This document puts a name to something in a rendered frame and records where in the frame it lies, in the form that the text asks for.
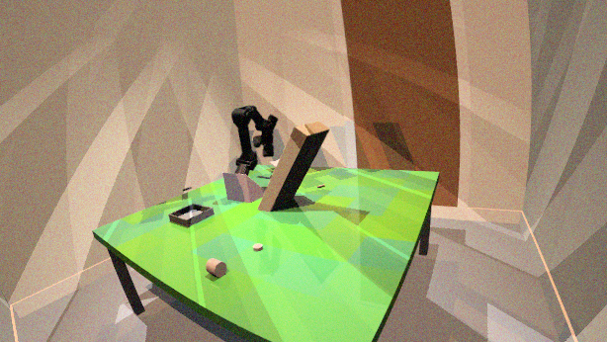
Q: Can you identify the beige square tray with grey rim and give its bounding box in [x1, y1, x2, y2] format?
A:
[169, 204, 214, 227]

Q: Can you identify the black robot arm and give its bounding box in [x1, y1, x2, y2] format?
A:
[231, 106, 278, 176]

